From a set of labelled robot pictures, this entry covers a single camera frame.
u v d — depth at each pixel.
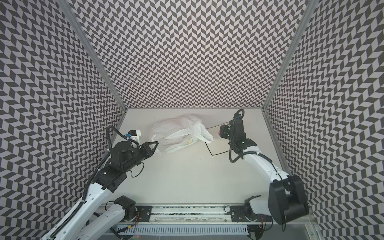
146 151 0.62
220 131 0.84
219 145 0.86
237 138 0.63
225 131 0.83
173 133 0.86
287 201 0.41
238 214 0.72
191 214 0.74
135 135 0.65
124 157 0.53
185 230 0.69
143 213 0.72
